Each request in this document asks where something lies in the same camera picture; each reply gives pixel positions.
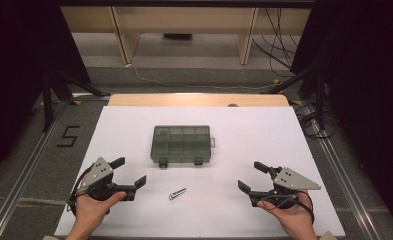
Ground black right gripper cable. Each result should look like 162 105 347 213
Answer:
260 189 316 225

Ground grey transparent compartment box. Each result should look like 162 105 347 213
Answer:
150 125 216 169

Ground black box under desk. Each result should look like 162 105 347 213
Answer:
163 32 193 41

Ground light wooden desk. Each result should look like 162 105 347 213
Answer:
60 6 313 66

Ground person's left hand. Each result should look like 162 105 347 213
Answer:
73 191 128 231

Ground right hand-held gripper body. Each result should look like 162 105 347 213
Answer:
248 166 322 210

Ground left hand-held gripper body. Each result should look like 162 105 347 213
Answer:
73 156 138 203

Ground hanging black cables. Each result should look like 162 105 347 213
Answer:
252 8 300 78

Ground black metal stand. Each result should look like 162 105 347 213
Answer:
260 63 329 131
41 66 112 133

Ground aluminium floor rail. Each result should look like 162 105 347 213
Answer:
303 102 383 240
0 99 70 240

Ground person's right hand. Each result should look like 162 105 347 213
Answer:
257 189 316 234

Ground black curtain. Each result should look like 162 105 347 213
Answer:
0 0 92 188
289 0 393 229

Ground coiled black floor cables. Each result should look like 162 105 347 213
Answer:
295 101 338 140

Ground white table sheet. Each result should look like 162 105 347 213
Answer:
54 105 346 238

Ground silver metal bolt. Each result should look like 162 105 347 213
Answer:
168 187 188 201

